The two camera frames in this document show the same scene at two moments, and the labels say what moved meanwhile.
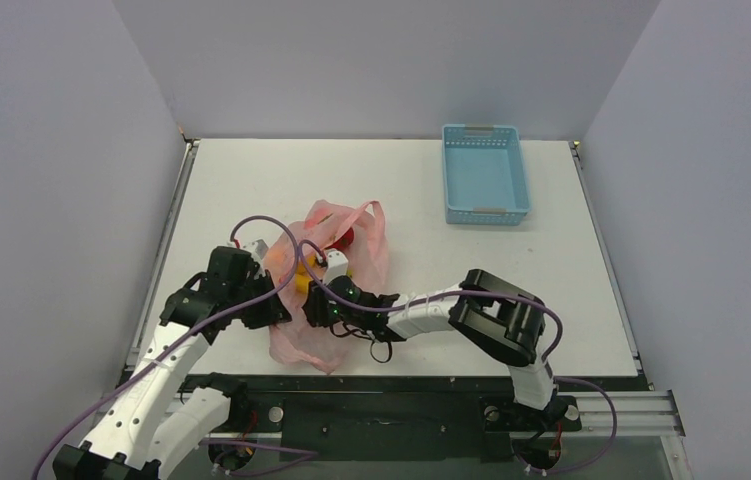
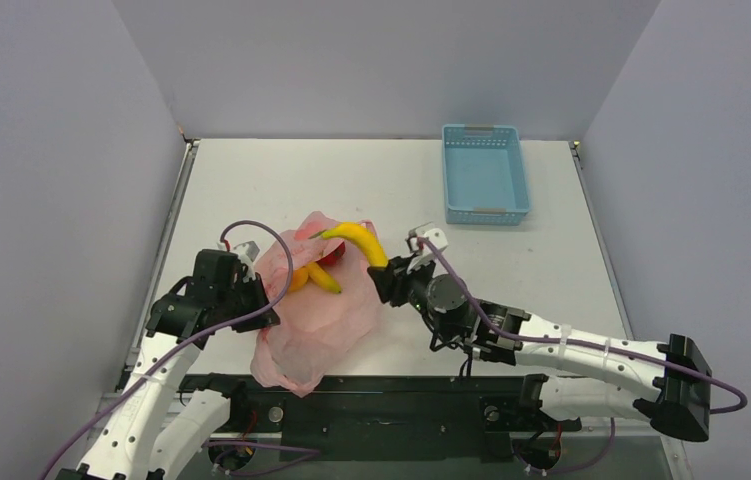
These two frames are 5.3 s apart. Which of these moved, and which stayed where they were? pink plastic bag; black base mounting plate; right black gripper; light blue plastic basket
Moved: right black gripper; pink plastic bag
Stayed: black base mounting plate; light blue plastic basket
